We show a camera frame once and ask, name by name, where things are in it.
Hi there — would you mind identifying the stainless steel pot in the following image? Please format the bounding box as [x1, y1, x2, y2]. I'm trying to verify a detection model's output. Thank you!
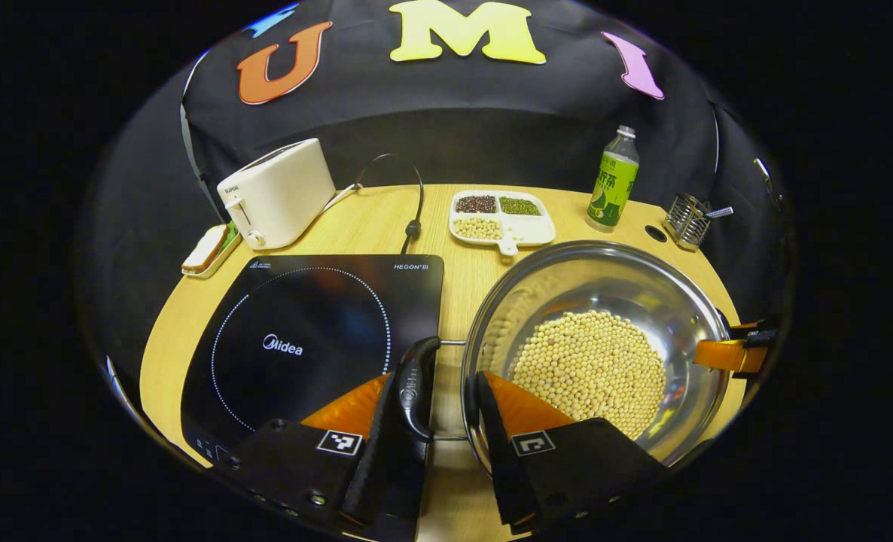
[395, 239, 741, 483]

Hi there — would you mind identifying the white divided bean dish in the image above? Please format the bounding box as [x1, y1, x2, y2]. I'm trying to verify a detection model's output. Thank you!
[448, 190, 557, 257]

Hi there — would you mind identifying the white toaster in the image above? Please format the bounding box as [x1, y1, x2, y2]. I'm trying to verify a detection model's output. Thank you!
[217, 138, 337, 251]

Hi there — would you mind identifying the black power cable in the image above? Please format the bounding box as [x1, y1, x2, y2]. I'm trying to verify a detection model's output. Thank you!
[356, 153, 426, 255]

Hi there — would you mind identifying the wire mesh utensil holder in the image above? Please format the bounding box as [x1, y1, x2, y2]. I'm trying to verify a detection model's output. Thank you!
[663, 192, 711, 251]

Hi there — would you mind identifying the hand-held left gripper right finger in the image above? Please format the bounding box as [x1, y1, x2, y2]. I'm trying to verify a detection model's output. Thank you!
[475, 370, 673, 535]

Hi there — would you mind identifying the green label drink bottle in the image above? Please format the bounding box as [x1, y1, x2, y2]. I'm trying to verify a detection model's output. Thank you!
[586, 125, 641, 233]

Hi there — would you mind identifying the black induction cooktop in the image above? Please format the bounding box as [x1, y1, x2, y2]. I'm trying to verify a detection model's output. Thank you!
[181, 254, 445, 541]

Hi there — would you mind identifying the toy sandwich on tray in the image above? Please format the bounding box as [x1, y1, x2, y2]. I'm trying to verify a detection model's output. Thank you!
[181, 222, 242, 279]

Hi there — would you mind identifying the white toaster cable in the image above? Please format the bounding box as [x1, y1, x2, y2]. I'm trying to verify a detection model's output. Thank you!
[318, 182, 364, 215]

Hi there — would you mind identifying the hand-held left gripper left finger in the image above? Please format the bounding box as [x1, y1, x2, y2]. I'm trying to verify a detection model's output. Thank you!
[217, 373, 401, 529]

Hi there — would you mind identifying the pile of soybeans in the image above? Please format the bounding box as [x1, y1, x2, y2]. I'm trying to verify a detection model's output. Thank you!
[508, 310, 667, 441]

